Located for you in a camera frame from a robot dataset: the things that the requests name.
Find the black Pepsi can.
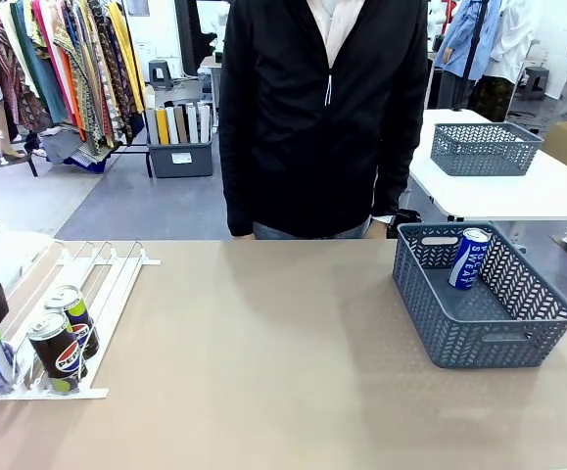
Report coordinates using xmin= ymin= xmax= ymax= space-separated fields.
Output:
xmin=43 ymin=285 xmax=101 ymax=361
xmin=26 ymin=310 xmax=89 ymax=395

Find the grey plastic woven basket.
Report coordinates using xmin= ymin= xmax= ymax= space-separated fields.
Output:
xmin=430 ymin=121 xmax=544 ymax=177
xmin=393 ymin=222 xmax=567 ymax=369

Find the person's left forearm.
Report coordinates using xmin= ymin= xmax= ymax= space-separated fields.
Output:
xmin=371 ymin=131 xmax=424 ymax=226

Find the person's right forearm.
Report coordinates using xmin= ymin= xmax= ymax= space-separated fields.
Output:
xmin=222 ymin=141 xmax=264 ymax=237

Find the person's left hand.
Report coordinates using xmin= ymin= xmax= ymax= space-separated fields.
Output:
xmin=363 ymin=217 xmax=392 ymax=241

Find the white plastic sheet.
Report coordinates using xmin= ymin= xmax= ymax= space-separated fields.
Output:
xmin=0 ymin=229 xmax=55 ymax=314

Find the grey storage bin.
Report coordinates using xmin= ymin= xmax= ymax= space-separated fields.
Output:
xmin=145 ymin=139 xmax=214 ymax=179

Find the grey fabric roll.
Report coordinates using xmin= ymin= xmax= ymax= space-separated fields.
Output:
xmin=145 ymin=107 xmax=160 ymax=146

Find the rack of colourful garments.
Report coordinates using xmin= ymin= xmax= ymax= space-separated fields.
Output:
xmin=0 ymin=0 xmax=147 ymax=178

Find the yellow fabric roll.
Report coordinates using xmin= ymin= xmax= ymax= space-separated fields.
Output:
xmin=156 ymin=107 xmax=170 ymax=146

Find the white fabric roll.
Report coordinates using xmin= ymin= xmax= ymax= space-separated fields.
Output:
xmin=198 ymin=101 xmax=213 ymax=144
xmin=187 ymin=104 xmax=200 ymax=145
xmin=165 ymin=106 xmax=180 ymax=146

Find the brown fabric roll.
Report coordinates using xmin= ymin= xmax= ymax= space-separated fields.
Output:
xmin=174 ymin=105 xmax=189 ymax=145

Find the grey plastic stool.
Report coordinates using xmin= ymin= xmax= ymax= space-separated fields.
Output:
xmin=524 ymin=66 xmax=551 ymax=102
xmin=148 ymin=59 xmax=174 ymax=92

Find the person in black jacket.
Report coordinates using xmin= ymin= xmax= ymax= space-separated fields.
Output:
xmin=217 ymin=0 xmax=430 ymax=241

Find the white side table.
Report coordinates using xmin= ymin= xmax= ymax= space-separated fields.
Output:
xmin=408 ymin=108 xmax=567 ymax=246

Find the dark patterned skirt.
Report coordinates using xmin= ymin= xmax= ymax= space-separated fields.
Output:
xmin=467 ymin=75 xmax=515 ymax=123

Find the black stand pole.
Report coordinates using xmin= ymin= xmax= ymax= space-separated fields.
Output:
xmin=451 ymin=0 xmax=491 ymax=112

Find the white garment on mannequin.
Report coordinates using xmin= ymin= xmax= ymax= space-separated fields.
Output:
xmin=483 ymin=0 xmax=543 ymax=83

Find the white wire can dispenser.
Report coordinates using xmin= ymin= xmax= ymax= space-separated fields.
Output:
xmin=0 ymin=240 xmax=162 ymax=401

